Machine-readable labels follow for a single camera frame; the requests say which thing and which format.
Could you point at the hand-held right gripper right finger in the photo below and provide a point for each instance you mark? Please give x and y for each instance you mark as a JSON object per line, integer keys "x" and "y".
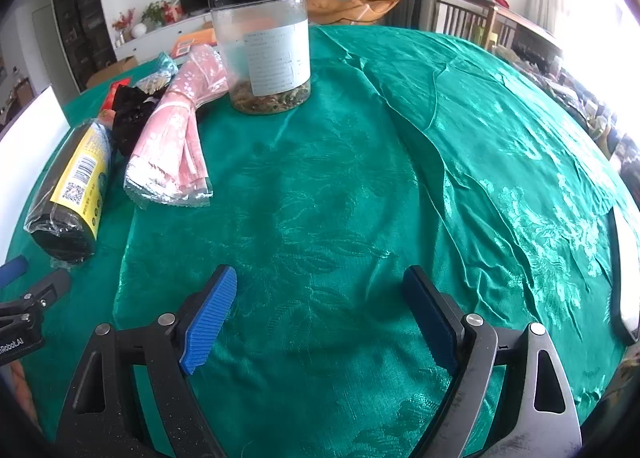
{"x": 425, "y": 323}

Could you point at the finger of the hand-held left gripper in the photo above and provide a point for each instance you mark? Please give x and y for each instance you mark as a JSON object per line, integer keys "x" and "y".
{"x": 12, "y": 273}
{"x": 52, "y": 285}

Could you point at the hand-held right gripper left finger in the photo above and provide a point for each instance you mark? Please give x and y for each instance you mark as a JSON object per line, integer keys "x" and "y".
{"x": 212, "y": 313}

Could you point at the black bag roll yellow label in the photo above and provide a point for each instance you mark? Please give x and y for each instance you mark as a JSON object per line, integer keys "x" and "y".
{"x": 75, "y": 177}

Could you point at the white cardboard box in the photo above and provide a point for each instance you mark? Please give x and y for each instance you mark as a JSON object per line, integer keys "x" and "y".
{"x": 30, "y": 162}

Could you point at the pink floral packet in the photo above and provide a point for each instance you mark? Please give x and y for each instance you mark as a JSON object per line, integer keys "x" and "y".
{"x": 170, "y": 137}

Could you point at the red orange packet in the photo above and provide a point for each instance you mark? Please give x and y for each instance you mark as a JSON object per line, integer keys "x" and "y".
{"x": 112, "y": 95}

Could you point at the person's left hand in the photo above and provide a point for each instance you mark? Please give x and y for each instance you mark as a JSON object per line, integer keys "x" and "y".
{"x": 22, "y": 390}

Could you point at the green satin tablecloth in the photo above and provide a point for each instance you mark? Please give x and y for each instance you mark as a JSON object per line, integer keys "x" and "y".
{"x": 350, "y": 213}

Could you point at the smartphone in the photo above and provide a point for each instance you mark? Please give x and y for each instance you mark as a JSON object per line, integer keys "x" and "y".
{"x": 627, "y": 278}

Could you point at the brown cardboard box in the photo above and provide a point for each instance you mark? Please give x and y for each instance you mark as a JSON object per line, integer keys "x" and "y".
{"x": 112, "y": 70}

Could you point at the red flowers in vase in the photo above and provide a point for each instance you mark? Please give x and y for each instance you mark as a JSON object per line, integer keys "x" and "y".
{"x": 122, "y": 25}

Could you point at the round white vase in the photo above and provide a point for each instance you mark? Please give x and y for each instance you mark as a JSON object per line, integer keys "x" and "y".
{"x": 138, "y": 29}

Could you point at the clear jar with black lid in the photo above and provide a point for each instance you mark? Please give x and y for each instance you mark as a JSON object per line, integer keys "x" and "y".
{"x": 265, "y": 47}

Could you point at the orange book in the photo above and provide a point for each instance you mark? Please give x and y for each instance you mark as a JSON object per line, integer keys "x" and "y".
{"x": 192, "y": 42}

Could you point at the pile of assorted clutter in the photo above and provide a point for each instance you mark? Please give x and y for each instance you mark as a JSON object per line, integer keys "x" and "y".
{"x": 570, "y": 92}

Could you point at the white television cabinet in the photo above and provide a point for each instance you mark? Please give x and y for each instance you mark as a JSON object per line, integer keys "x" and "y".
{"x": 160, "y": 35}

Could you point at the potted plant with red decorations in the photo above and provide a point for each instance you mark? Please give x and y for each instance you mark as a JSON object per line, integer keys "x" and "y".
{"x": 160, "y": 12}

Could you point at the orange lounge chair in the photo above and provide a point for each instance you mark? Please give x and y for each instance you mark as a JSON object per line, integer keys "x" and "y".
{"x": 365, "y": 0}

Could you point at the black wall cabinet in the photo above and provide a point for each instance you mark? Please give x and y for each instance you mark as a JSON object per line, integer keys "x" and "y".
{"x": 82, "y": 12}

